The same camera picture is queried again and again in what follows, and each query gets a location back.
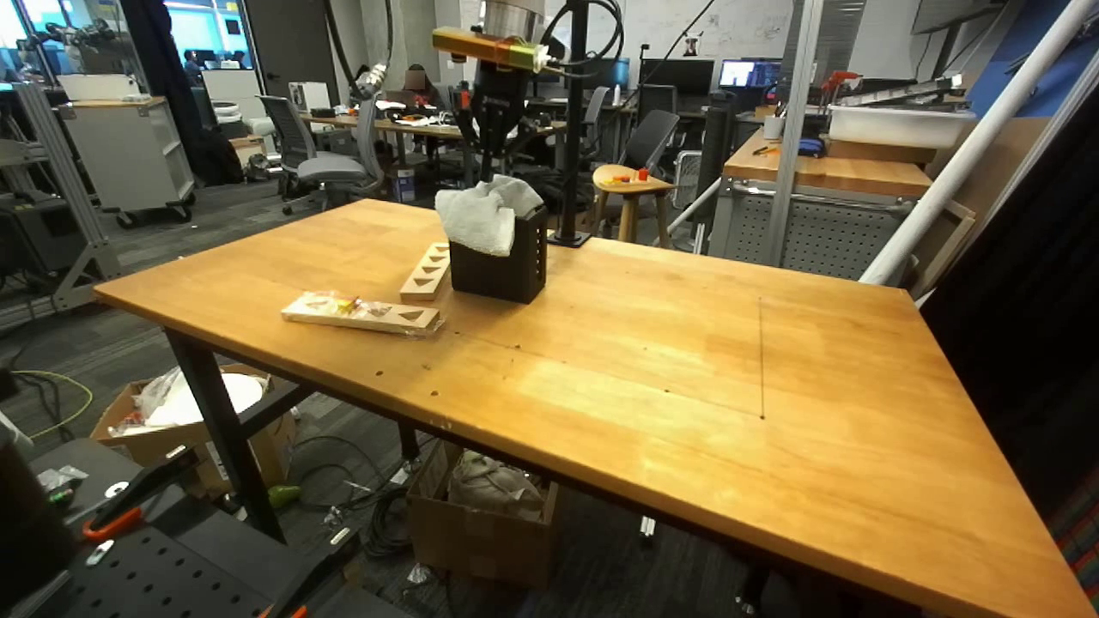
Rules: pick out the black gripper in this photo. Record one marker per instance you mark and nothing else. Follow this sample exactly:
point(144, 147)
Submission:
point(502, 104)

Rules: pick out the white terry cloth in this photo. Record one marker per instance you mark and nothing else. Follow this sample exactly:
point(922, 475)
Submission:
point(480, 219)

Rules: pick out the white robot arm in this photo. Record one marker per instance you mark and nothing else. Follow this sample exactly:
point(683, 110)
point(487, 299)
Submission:
point(511, 14)

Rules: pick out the black perforated plastic box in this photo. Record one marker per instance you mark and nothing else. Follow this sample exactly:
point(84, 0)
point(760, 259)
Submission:
point(502, 275)

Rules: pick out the brown cardboard box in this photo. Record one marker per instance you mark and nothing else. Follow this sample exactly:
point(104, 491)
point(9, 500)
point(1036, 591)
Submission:
point(480, 526)

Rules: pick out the cardboard box with plastic bag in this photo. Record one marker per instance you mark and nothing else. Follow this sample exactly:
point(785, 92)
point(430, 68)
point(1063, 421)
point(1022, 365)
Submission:
point(173, 424)

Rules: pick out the black vertical pole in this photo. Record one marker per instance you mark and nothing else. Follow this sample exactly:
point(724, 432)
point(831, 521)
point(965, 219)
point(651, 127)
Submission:
point(576, 124)

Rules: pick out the seated person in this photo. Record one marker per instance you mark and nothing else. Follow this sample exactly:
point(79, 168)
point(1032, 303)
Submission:
point(419, 92)

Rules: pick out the round wooden stool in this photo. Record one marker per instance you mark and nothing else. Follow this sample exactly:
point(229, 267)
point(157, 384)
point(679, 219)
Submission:
point(630, 182)

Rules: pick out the wooden board with triangle cutouts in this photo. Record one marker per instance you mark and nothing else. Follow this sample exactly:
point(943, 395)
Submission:
point(426, 273)

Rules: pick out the grey office chair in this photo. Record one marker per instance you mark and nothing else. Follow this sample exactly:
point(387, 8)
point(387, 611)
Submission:
point(320, 158)

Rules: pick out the wooden board wrapped in plastic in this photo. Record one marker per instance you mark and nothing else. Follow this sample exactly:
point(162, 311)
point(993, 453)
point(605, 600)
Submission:
point(361, 314)

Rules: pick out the computer monitor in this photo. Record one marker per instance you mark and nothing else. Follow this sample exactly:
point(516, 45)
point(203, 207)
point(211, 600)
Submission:
point(745, 75)

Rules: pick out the grey vertical pillar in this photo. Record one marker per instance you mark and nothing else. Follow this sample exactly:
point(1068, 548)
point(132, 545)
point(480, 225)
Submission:
point(791, 124)

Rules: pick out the grey perforated metal panel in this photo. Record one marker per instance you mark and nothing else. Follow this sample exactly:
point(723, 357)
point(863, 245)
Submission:
point(817, 235)

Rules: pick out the white wheeled cabinet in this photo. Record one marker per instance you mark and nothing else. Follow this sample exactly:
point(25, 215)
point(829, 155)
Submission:
point(127, 155)

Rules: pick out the black table leg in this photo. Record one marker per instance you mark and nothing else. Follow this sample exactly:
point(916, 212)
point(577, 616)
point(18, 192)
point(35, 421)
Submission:
point(224, 434)

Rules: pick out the white plastic bin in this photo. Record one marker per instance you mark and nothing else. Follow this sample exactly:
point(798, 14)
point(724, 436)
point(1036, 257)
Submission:
point(903, 124)

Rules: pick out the white diagonal pole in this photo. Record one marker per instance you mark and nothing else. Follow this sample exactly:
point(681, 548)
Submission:
point(972, 140)

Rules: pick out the black perforated panel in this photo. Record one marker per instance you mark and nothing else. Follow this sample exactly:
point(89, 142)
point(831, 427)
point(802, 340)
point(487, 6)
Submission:
point(173, 572)

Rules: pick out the wrist mounted camera bar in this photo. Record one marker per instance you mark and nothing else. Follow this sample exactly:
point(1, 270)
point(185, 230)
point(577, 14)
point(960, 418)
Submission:
point(484, 51)

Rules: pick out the grey metal shelf frame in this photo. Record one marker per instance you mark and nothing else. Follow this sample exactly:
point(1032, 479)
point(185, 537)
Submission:
point(45, 207)

